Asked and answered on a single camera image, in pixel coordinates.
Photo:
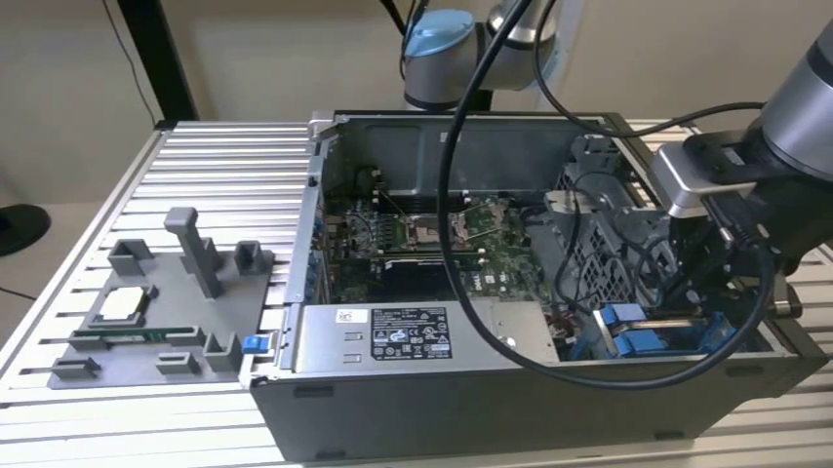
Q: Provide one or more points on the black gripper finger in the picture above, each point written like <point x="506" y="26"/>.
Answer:
<point x="791" y="302"/>
<point x="706" y="253"/>

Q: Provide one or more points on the hard disk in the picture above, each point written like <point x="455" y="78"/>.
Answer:
<point x="621" y="314"/>

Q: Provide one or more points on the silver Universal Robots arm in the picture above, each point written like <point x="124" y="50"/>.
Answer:
<point x="800" y="97"/>

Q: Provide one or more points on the metal disk bay cage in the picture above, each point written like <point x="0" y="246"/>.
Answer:
<point x="598" y="263"/>

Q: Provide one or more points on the blue plastic disk carrier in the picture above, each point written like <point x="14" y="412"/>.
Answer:
<point x="641" y="343"/>

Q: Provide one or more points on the green motherboard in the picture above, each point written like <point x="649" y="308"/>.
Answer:
<point x="507" y="263"/>

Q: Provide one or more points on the dark grey fan shroud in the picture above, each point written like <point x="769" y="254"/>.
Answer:
<point x="507" y="161"/>

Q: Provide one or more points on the CPU socket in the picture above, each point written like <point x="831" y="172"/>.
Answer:
<point x="426" y="229"/>

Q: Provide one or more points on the black graphics card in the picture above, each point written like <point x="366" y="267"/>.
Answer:
<point x="417" y="280"/>

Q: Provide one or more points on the black power supply label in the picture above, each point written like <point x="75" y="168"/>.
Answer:
<point x="410" y="334"/>

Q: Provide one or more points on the open dark grey PC case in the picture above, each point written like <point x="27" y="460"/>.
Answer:
<point x="455" y="424"/>

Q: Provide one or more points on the silver power supply unit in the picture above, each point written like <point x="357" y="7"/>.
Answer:
<point x="326" y="341"/>

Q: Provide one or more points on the blue case latch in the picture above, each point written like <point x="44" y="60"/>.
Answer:
<point x="254" y="344"/>

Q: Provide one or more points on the grey plastic parts rack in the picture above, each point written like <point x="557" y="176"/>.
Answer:
<point x="170" y="302"/>

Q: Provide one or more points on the green RAM stick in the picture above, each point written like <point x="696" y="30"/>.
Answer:
<point x="150" y="333"/>

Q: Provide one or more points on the silver CPU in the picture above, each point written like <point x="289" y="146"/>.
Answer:
<point x="122" y="302"/>

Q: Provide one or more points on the round black stand base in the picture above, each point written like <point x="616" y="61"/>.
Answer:
<point x="23" y="229"/>

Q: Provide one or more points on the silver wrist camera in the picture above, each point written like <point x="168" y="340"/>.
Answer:
<point x="684" y="185"/>

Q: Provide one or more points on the black upright frame post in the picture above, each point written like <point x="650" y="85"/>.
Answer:
<point x="156" y="58"/>

